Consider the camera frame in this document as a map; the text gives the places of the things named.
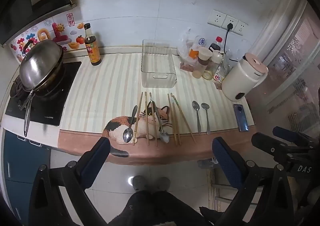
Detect steel wok lid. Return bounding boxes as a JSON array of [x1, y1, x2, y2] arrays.
[[19, 39, 63, 91]]

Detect black induction cooktop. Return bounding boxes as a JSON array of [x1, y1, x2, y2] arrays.
[[5, 61, 82, 126]]

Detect black range hood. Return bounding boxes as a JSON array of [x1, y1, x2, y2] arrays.
[[0, 0, 77, 46]]

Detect clear glass jar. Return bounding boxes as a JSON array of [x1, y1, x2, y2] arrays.
[[202, 51, 223, 81]]

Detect striped table cover cat print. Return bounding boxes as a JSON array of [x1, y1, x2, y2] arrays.
[[57, 52, 258, 166]]

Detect dark bottle red cap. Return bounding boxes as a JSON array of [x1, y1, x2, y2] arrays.
[[208, 36, 223, 54]]

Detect white wall socket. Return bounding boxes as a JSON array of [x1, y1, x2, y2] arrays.
[[207, 9, 227, 28], [221, 14, 238, 32], [234, 19, 249, 36]]

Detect colourful wall stickers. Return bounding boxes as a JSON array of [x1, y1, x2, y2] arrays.
[[10, 12, 85, 62]]

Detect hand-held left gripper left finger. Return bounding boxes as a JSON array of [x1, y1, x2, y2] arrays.
[[29, 137, 112, 226]]

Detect grey shoe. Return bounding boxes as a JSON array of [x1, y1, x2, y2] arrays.
[[132, 175, 148, 191], [154, 177, 171, 193]]

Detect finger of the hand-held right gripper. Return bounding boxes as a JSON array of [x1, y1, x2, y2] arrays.
[[251, 132, 292, 164], [272, 126, 316, 146]]

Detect clear plastic storage box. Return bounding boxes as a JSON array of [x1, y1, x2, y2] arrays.
[[140, 39, 177, 88]]

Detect plastic jar with powder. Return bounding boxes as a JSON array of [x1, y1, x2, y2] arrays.
[[192, 48, 212, 79]]

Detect blue smartphone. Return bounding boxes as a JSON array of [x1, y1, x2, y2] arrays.
[[233, 104, 250, 132]]

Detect steel wok with lid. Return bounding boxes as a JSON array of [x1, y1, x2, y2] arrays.
[[19, 51, 67, 138]]

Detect metal rack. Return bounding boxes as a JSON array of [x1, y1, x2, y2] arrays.
[[210, 163, 253, 210]]

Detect white electric kettle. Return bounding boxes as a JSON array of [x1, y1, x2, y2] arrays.
[[221, 52, 269, 102]]

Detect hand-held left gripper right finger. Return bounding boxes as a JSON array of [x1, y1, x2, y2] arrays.
[[212, 137, 300, 226]]

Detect small printed carton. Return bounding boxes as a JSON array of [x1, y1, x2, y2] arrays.
[[212, 67, 229, 90]]

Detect blue kitchen cabinet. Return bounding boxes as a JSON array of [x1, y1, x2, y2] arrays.
[[4, 131, 52, 216]]

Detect steel spoon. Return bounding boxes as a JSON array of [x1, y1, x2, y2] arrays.
[[154, 106, 170, 144], [192, 101, 202, 135], [201, 103, 212, 135], [123, 105, 138, 143]]

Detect white bottle orange label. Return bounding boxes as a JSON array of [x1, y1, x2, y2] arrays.
[[189, 36, 208, 66]]

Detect clear plastic bag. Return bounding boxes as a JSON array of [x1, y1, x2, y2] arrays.
[[177, 28, 200, 59]]

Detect frosted glass sliding door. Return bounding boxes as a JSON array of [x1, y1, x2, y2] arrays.
[[247, 0, 320, 139]]

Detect dark sauce bottle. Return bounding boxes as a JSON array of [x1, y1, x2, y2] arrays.
[[84, 23, 102, 66]]

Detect black power cable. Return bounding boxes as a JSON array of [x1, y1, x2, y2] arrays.
[[223, 23, 242, 62]]

